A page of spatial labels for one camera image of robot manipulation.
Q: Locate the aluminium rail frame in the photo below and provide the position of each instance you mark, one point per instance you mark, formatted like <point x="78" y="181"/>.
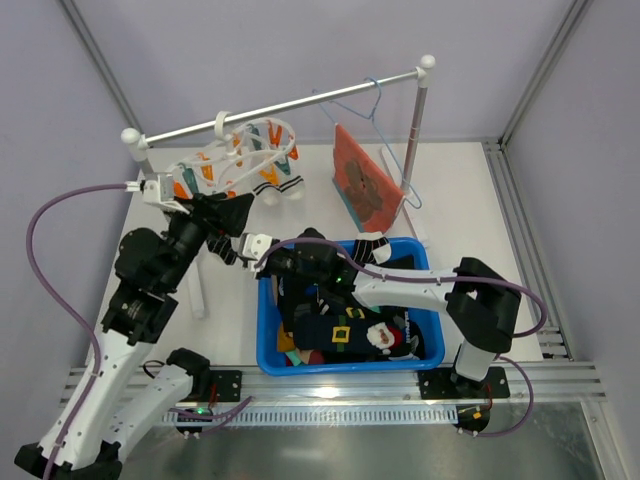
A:
<point x="537" y="372"/>

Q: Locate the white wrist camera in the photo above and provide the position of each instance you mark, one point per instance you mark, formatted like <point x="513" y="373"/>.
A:
<point x="157" y="189"/>
<point x="252" y="247"/>

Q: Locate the navy santa belt sock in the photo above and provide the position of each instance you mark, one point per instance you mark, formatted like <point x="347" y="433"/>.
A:
<point x="342" y="339"/>

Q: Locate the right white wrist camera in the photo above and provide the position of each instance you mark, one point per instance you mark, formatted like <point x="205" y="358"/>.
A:
<point x="252" y="247"/>

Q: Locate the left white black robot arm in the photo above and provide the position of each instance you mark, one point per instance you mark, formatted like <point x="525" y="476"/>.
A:
<point x="93" y="436"/>

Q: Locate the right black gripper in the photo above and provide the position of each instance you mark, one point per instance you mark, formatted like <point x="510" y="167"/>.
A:
<point x="273" y="262"/>

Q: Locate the white clothes rack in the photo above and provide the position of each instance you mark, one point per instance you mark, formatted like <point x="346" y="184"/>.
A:
<point x="138" y="145"/>

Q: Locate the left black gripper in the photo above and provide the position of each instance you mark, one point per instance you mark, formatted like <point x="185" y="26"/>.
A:
<point x="209" y="211"/>

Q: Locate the black white pinstripe sock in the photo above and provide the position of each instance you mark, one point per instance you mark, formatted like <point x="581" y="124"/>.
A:
<point x="371" y="248"/>

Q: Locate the white striped sock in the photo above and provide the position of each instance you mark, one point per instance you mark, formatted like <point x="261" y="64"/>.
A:
<point x="294" y="188"/>
<point x="267" y="192"/>

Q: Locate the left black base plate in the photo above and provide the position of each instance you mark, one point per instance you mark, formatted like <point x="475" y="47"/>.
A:
<point x="221" y="386"/>

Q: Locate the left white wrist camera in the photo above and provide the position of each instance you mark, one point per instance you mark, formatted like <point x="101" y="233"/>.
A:
<point x="157" y="189"/>

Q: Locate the orange bear towel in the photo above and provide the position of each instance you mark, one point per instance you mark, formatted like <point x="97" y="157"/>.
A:
<point x="371" y="196"/>

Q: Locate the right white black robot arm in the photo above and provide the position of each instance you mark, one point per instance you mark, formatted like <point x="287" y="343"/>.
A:
<point x="482" y="305"/>

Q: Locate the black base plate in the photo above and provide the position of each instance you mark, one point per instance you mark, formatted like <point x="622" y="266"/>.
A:
<point x="221" y="386"/>
<point x="443" y="384"/>

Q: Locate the white oval clip hanger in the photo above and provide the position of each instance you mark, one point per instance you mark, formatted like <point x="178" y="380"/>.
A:
<point x="261" y="150"/>

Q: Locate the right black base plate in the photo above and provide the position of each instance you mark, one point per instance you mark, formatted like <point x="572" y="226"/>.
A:
<point x="443" y="384"/>

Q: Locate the blue plastic bin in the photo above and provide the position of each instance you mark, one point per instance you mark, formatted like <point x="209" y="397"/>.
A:
<point x="326" y="307"/>

